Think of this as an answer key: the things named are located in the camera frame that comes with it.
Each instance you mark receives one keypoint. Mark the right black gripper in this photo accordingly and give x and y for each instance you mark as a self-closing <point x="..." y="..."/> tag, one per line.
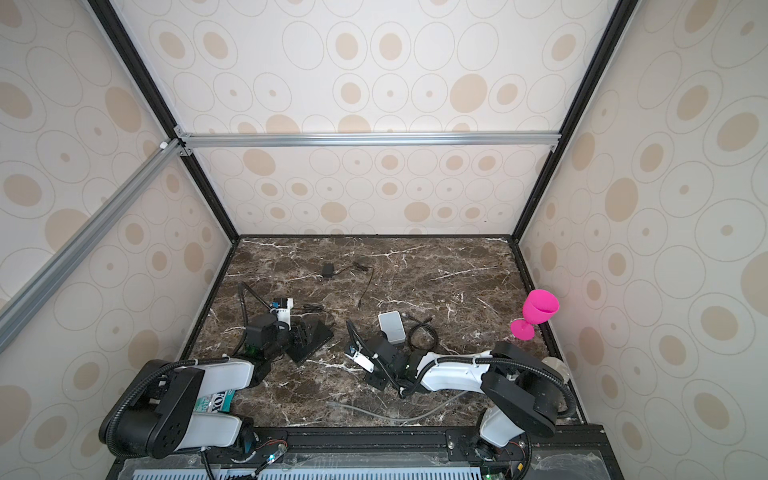
<point x="376" y="383"/>

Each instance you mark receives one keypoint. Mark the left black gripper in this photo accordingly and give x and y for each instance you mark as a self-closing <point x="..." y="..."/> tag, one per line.
<point x="291" y="332"/>

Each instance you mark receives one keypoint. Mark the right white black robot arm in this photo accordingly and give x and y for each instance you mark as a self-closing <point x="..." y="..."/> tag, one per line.
<point x="528" y="395"/>

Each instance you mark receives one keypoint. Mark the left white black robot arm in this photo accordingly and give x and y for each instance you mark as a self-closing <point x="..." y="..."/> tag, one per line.
<point x="173" y="406"/>

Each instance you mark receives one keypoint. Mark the white rectangular device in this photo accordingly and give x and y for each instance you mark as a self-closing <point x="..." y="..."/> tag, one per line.
<point x="391" y="326"/>

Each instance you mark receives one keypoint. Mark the colourful snack packet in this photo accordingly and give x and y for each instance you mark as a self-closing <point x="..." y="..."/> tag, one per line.
<point x="215" y="402"/>

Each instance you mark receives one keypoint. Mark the pink plastic goblet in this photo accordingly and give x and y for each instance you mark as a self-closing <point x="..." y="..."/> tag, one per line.
<point x="538" y="308"/>

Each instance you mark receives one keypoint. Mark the silver round metal lid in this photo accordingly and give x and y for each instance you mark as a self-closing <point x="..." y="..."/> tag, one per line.
<point x="559" y="366"/>

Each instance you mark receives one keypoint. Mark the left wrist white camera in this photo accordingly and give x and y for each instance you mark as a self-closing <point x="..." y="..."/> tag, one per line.
<point x="281" y="308"/>

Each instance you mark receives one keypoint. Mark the small black adapter with cable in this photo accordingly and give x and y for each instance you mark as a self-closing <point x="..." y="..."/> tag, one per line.
<point x="329" y="271"/>

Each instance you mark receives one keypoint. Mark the black front rail base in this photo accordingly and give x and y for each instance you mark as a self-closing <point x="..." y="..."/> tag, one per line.
<point x="574" y="452"/>

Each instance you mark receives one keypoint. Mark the horizontal aluminium frame bar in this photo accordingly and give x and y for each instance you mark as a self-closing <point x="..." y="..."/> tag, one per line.
<point x="194" y="142"/>

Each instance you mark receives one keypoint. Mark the left diagonal aluminium frame bar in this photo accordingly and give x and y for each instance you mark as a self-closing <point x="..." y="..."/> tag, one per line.
<point x="22" y="308"/>

